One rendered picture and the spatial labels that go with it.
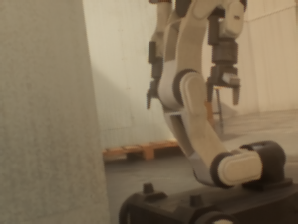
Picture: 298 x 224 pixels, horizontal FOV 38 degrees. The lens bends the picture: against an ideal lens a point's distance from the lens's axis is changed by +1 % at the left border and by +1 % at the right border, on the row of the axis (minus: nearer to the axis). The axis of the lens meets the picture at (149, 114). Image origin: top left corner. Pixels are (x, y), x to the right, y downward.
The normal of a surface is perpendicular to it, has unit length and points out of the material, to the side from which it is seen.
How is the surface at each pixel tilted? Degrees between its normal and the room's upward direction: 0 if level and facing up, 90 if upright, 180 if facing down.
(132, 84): 90
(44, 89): 90
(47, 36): 90
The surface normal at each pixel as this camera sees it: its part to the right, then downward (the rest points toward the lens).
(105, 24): 0.20, -0.01
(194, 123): 0.47, 0.38
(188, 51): 0.47, -0.04
